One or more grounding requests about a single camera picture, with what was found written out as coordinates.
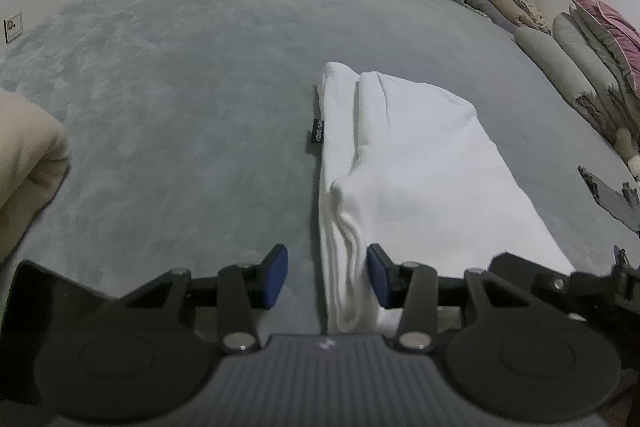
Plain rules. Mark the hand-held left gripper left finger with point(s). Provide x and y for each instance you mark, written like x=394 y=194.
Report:
x=275 y=279

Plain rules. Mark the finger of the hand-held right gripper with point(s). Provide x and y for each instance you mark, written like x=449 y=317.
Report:
x=530 y=274

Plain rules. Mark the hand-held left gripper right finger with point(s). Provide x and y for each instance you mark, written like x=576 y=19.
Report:
x=378 y=279

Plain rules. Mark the white t-shirt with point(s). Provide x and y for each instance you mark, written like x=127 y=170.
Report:
x=425 y=167

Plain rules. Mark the dark grey folded clothes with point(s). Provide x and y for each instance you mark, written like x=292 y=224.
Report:
x=615 y=202

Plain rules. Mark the cream folded cloth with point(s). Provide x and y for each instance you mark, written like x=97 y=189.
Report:
x=627 y=144

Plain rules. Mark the grey bed blanket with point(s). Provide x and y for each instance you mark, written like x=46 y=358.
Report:
x=200 y=82

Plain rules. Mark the stacked grey quilt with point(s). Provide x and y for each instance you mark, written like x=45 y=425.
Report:
x=595 y=57

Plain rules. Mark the pink pillow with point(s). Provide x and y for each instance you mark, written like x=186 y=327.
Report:
x=610 y=22

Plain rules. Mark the floral folded quilt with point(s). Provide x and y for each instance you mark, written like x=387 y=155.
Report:
x=527 y=2

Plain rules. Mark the beige garment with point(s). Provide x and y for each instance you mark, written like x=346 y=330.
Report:
x=25 y=157

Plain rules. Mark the white wall socket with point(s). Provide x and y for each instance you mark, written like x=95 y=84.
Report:
x=13 y=26

